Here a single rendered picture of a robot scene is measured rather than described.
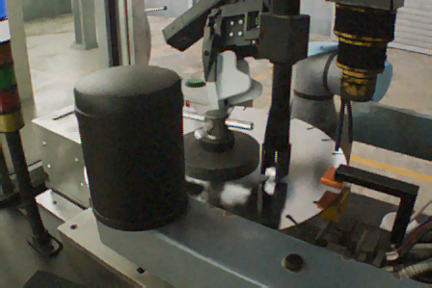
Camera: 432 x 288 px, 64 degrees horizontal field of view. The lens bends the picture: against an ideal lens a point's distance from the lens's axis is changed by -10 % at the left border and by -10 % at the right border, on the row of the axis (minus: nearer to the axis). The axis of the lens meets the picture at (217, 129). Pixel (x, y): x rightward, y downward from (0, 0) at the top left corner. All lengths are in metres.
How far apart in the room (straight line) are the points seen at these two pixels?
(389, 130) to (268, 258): 0.40
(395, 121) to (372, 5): 0.26
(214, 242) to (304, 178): 0.25
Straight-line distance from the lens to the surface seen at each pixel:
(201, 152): 0.47
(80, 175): 0.71
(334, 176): 0.41
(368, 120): 0.57
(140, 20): 0.97
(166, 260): 0.22
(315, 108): 1.04
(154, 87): 0.18
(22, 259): 0.69
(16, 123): 0.58
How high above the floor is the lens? 1.18
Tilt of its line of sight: 25 degrees down
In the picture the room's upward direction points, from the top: straight up
